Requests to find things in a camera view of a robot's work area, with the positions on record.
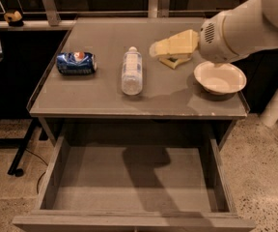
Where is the metal window railing frame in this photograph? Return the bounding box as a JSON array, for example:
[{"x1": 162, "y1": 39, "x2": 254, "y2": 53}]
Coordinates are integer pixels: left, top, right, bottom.
[{"x1": 0, "y1": 0, "x2": 265, "y2": 31}]

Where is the green and yellow sponge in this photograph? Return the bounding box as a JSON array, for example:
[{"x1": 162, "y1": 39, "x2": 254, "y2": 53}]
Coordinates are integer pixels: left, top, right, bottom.
[{"x1": 158, "y1": 58, "x2": 189, "y2": 70}]

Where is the yellow black tape dispenser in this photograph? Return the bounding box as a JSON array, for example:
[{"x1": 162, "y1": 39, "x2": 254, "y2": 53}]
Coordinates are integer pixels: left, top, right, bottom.
[{"x1": 4, "y1": 10, "x2": 24, "y2": 26}]

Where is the black floor cable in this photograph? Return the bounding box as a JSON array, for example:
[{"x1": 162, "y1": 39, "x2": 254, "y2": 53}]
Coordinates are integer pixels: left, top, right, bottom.
[{"x1": 0, "y1": 129, "x2": 50, "y2": 195}]

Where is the white paper bowl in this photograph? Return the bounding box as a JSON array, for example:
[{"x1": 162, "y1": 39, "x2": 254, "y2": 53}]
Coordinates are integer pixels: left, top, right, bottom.
[{"x1": 194, "y1": 61, "x2": 247, "y2": 95}]

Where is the crushed blue soda can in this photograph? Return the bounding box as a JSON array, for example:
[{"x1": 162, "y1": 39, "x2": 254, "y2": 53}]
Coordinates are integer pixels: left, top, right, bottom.
[{"x1": 56, "y1": 52, "x2": 97, "y2": 75}]

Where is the black table leg stand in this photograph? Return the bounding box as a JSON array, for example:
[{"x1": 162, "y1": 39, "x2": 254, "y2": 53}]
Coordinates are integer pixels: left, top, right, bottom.
[{"x1": 0, "y1": 119, "x2": 41, "y2": 177}]

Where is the open grey top drawer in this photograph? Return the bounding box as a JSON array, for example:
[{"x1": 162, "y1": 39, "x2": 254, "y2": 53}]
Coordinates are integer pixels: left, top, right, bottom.
[{"x1": 13, "y1": 137, "x2": 255, "y2": 232}]

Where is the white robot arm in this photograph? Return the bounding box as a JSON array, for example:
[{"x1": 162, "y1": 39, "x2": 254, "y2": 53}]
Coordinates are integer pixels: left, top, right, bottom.
[{"x1": 149, "y1": 0, "x2": 278, "y2": 63}]

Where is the grey cabinet table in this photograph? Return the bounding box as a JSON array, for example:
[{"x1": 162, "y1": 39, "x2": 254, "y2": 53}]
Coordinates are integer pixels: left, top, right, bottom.
[{"x1": 28, "y1": 17, "x2": 248, "y2": 141}]

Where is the clear plastic water bottle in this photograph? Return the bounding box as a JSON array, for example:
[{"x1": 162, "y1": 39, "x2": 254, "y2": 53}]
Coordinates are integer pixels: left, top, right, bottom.
[{"x1": 122, "y1": 46, "x2": 143, "y2": 96}]

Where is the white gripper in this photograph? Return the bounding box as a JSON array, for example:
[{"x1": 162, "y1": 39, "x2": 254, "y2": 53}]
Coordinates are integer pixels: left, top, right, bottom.
[{"x1": 149, "y1": 10, "x2": 239, "y2": 63}]

